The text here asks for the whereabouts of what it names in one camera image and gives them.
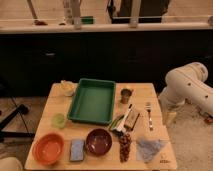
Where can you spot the grey-blue towel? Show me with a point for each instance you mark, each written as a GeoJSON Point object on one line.
{"type": "Point", "coordinates": [146, 150]}

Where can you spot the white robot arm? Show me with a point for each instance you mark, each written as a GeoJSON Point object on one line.
{"type": "Point", "coordinates": [187, 82]}

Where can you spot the metal cup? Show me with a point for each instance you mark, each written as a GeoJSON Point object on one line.
{"type": "Point", "coordinates": [125, 95]}

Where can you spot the white cup with yellow content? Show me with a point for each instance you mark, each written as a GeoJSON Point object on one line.
{"type": "Point", "coordinates": [67, 87]}

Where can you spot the small green cup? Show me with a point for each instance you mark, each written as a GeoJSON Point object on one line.
{"type": "Point", "coordinates": [58, 121]}

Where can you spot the green plastic tray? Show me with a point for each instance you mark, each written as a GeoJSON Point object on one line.
{"type": "Point", "coordinates": [93, 102]}

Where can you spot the green vegetable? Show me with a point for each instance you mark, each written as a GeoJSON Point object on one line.
{"type": "Point", "coordinates": [115, 122]}

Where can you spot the brown snack packet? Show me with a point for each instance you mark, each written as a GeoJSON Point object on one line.
{"type": "Point", "coordinates": [131, 119]}

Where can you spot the silver fork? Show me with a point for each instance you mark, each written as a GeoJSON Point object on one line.
{"type": "Point", "coordinates": [148, 109]}

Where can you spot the dark red bowl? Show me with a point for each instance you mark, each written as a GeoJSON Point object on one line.
{"type": "Point", "coordinates": [98, 142]}

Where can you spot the bunch of brown grapes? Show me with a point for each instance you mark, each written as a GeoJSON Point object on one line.
{"type": "Point", "coordinates": [125, 143]}

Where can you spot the blue sponge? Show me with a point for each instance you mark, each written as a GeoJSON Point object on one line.
{"type": "Point", "coordinates": [77, 150]}

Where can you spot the green box on shelf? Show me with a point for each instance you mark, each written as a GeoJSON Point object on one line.
{"type": "Point", "coordinates": [87, 19]}

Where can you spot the orange bowl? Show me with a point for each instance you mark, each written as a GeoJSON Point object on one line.
{"type": "Point", "coordinates": [48, 149]}

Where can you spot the black stand base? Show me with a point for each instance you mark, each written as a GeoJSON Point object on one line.
{"type": "Point", "coordinates": [21, 110]}

